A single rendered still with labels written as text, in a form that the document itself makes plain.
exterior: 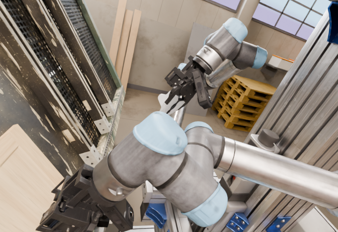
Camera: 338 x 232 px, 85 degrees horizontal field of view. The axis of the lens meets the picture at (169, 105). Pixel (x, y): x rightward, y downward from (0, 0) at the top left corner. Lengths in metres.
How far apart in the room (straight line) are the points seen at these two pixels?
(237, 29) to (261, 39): 4.69
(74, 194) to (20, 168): 0.50
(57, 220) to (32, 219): 0.51
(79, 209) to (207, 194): 0.22
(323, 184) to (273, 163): 0.10
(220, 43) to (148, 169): 0.41
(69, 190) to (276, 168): 0.39
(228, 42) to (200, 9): 3.85
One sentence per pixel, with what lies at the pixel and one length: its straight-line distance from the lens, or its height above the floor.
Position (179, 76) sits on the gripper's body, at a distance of 0.56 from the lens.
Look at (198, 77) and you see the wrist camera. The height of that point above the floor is 1.69.
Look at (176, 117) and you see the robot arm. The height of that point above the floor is 1.37.
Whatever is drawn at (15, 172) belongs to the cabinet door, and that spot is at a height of 1.20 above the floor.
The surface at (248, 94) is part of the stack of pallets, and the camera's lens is 4.13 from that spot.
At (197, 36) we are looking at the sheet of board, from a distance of 4.18.
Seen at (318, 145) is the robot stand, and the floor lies 1.62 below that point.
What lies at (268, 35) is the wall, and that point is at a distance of 5.37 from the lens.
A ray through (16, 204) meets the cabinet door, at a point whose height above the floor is 1.14.
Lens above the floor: 1.82
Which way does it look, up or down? 25 degrees down
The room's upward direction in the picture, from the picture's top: 20 degrees clockwise
